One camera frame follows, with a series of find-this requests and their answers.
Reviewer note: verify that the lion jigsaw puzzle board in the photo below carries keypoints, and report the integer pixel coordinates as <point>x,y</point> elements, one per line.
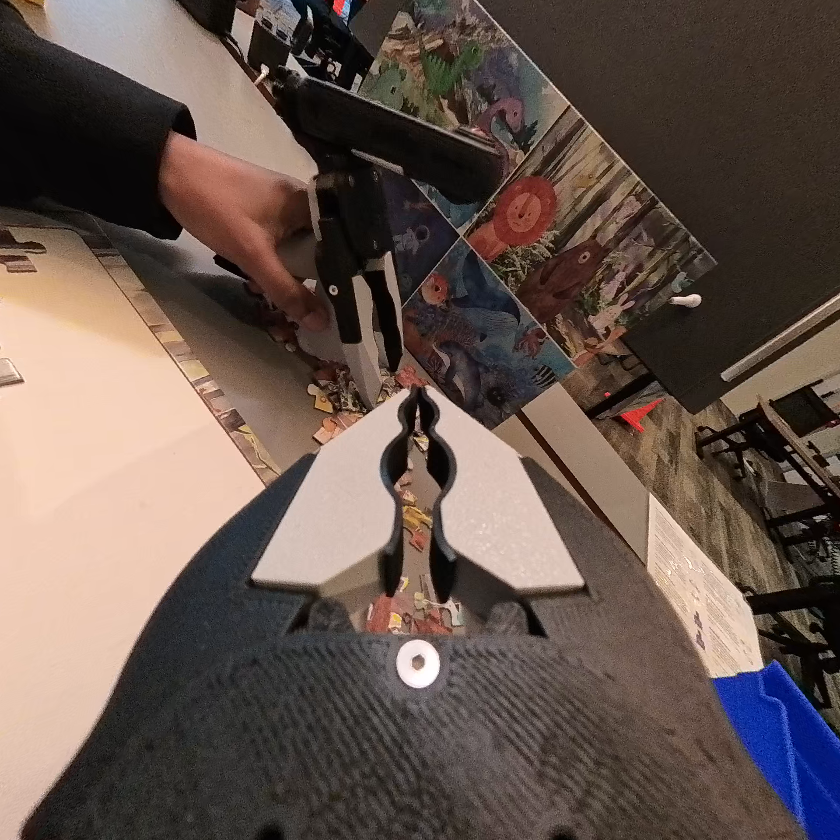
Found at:
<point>98,459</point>

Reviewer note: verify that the blue plastic bin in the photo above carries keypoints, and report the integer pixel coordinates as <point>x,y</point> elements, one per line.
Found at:
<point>787,754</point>

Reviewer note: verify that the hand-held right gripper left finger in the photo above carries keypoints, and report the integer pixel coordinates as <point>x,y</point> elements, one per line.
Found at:
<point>328,518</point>

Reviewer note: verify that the colourful animal puzzle box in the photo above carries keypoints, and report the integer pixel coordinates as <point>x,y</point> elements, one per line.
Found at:
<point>558,262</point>

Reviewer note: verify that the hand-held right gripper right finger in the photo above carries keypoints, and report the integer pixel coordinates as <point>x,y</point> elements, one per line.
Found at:
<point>512,525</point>

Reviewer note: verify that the black partition panel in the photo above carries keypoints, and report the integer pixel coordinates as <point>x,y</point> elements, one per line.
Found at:
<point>722,131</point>

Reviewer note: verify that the red plastic stand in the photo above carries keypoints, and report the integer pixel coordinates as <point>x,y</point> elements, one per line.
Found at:
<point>643,417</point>

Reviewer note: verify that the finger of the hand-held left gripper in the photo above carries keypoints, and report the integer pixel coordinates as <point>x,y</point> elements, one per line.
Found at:
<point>392,295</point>
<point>367,367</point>

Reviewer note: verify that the pile of puzzle pieces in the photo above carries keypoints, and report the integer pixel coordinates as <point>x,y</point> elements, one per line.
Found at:
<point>338,397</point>

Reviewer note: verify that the white paper sheet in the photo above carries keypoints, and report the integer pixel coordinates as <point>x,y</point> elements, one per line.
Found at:
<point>702,590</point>

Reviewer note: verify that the person's left hand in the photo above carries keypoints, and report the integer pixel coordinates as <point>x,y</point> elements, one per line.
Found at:
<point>236,210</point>

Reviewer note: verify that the silver metal bar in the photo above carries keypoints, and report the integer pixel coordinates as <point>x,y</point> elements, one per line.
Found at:
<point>781,344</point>

